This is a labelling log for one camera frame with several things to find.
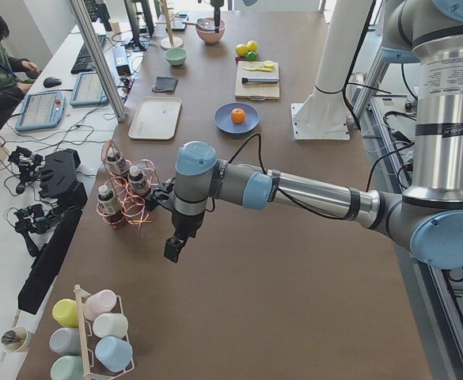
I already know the mint mug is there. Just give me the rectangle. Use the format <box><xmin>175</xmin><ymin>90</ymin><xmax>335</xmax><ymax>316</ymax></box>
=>
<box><xmin>50</xmin><ymin>355</ymin><xmax>84</xmax><ymax>380</ymax></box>

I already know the mint green bowl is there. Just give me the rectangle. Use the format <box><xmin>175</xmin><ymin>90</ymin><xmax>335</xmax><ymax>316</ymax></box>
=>
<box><xmin>165</xmin><ymin>47</ymin><xmax>187</xmax><ymax>67</ymax></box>

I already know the far teach pendant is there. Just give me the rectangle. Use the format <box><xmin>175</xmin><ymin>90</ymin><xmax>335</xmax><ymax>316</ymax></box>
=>
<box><xmin>70</xmin><ymin>72</ymin><xmax>108</xmax><ymax>108</ymax></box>

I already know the teach pendant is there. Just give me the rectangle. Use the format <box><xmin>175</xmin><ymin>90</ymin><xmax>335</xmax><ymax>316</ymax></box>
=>
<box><xmin>15</xmin><ymin>90</ymin><xmax>66</xmax><ymax>131</ymax></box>
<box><xmin>70</xmin><ymin>72</ymin><xmax>108</xmax><ymax>108</ymax></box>

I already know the left rear tea bottle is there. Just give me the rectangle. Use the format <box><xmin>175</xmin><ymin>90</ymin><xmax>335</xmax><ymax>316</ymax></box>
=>
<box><xmin>105</xmin><ymin>150</ymin><xmax>130</xmax><ymax>177</ymax></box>

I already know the orange tangerine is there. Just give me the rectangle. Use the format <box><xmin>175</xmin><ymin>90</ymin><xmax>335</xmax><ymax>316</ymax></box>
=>
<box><xmin>230</xmin><ymin>108</ymin><xmax>246</xmax><ymax>124</ymax></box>

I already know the steel ice scoop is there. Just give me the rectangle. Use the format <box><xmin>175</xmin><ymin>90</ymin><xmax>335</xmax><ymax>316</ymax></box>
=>
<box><xmin>184</xmin><ymin>17</ymin><xmax>215</xmax><ymax>31</ymax></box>

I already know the right rear tea bottle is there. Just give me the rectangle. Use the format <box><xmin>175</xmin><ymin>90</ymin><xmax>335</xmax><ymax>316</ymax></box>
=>
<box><xmin>127</xmin><ymin>165</ymin><xmax>155</xmax><ymax>198</ymax></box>

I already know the copper wire bottle rack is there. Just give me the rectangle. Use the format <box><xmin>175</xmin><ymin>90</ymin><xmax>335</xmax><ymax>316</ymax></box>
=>
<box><xmin>96</xmin><ymin>139</ymin><xmax>160</xmax><ymax>230</ymax></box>

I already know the grey mug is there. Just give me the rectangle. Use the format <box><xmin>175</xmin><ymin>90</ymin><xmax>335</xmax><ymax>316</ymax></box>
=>
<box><xmin>49</xmin><ymin>327</ymin><xmax>81</xmax><ymax>355</ymax></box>

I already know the wooden mug rack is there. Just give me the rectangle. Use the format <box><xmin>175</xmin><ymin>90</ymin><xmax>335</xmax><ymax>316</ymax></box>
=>
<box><xmin>74</xmin><ymin>284</ymin><xmax>136</xmax><ymax>380</ymax></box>

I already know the yellow plastic knife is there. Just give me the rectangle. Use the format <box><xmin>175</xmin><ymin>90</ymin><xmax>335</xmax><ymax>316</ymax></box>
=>
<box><xmin>242</xmin><ymin>65</ymin><xmax>275</xmax><ymax>72</ymax></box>

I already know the tea bottle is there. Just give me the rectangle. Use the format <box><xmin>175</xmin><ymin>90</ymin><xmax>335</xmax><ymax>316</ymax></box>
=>
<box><xmin>97</xmin><ymin>184</ymin><xmax>126</xmax><ymax>228</ymax></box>
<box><xmin>127</xmin><ymin>165</ymin><xmax>155</xmax><ymax>198</ymax></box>
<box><xmin>105</xmin><ymin>150</ymin><xmax>130</xmax><ymax>177</ymax></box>

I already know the pink mug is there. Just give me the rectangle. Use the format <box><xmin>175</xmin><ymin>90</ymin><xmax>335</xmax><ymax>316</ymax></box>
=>
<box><xmin>83</xmin><ymin>289</ymin><xmax>117</xmax><ymax>321</ymax></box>

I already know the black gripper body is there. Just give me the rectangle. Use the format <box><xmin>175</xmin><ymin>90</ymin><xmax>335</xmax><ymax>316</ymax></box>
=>
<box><xmin>210</xmin><ymin>0</ymin><xmax>223</xmax><ymax>9</ymax></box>
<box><xmin>172</xmin><ymin>211</ymin><xmax>204</xmax><ymax>241</ymax></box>

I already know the blue round plate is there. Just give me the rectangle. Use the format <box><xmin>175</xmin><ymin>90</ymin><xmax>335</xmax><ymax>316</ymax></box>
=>
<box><xmin>214</xmin><ymin>102</ymin><xmax>260</xmax><ymax>135</ymax></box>

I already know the white mug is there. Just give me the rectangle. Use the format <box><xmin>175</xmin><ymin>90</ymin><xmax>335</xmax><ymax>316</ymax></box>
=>
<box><xmin>93</xmin><ymin>313</ymin><xmax>129</xmax><ymax>339</ymax></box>

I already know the black computer mouse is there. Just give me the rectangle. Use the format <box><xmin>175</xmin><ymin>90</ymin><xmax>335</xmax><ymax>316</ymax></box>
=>
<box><xmin>43</xmin><ymin>77</ymin><xmax>62</xmax><ymax>89</ymax></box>

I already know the aluminium frame post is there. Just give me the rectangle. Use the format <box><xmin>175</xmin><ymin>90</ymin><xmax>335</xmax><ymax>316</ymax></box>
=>
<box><xmin>69</xmin><ymin>0</ymin><xmax>126</xmax><ymax>122</ymax></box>

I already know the white camera mast base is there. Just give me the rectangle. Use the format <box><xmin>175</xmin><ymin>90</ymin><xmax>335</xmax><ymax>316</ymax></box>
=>
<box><xmin>291</xmin><ymin>0</ymin><xmax>375</xmax><ymax>140</ymax></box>

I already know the blue mug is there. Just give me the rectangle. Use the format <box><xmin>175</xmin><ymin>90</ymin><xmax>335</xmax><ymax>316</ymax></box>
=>
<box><xmin>94</xmin><ymin>336</ymin><xmax>133</xmax><ymax>372</ymax></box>

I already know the black keyboard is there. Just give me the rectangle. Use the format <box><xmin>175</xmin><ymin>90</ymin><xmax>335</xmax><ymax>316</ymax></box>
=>
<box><xmin>70</xmin><ymin>44</ymin><xmax>95</xmax><ymax>74</ymax></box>

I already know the yellow mug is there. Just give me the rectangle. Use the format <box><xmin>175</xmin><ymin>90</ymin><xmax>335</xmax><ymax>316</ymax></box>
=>
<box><xmin>52</xmin><ymin>298</ymin><xmax>78</xmax><ymax>328</ymax></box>

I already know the cream rabbit tray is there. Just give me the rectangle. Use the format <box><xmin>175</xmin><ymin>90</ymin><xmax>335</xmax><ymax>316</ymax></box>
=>
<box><xmin>128</xmin><ymin>97</ymin><xmax>182</xmax><ymax>140</ymax></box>

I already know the wooden cutting board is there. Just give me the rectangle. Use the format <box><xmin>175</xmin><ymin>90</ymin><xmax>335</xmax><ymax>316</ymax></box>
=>
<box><xmin>234</xmin><ymin>61</ymin><xmax>280</xmax><ymax>101</ymax></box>

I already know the upper lemon half slice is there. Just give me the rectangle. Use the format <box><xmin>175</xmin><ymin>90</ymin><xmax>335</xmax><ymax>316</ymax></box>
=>
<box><xmin>264</xmin><ymin>60</ymin><xmax>275</xmax><ymax>68</ymax></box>

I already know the paper cup with items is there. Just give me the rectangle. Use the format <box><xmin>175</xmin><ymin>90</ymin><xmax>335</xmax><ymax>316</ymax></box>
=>
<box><xmin>1</xmin><ymin>327</ymin><xmax>32</xmax><ymax>353</ymax></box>

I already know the pink bowl of ice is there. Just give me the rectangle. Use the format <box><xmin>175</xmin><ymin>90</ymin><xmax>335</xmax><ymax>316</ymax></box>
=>
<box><xmin>195</xmin><ymin>19</ymin><xmax>226</xmax><ymax>44</ymax></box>

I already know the near teach pendant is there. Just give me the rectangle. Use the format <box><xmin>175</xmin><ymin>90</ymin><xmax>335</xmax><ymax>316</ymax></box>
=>
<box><xmin>15</xmin><ymin>90</ymin><xmax>66</xmax><ymax>131</ymax></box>

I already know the grey folded cloth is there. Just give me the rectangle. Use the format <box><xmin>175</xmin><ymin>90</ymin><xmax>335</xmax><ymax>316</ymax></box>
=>
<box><xmin>152</xmin><ymin>76</ymin><xmax>178</xmax><ymax>93</ymax></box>

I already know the wooden cup tree stand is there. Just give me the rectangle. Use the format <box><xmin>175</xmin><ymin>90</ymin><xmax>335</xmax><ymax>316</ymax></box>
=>
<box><xmin>155</xmin><ymin>0</ymin><xmax>184</xmax><ymax>51</ymax></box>

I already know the lower whole lemon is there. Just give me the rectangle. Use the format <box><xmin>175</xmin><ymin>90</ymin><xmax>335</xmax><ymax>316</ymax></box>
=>
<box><xmin>246</xmin><ymin>40</ymin><xmax>258</xmax><ymax>52</ymax></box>

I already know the front tea bottle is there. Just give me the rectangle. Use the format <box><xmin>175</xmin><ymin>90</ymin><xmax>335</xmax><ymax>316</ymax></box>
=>
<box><xmin>97</xmin><ymin>184</ymin><xmax>126</xmax><ymax>228</ymax></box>

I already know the green lime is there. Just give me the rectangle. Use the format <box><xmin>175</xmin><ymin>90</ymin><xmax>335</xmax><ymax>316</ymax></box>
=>
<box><xmin>245</xmin><ymin>51</ymin><xmax>257</xmax><ymax>61</ymax></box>

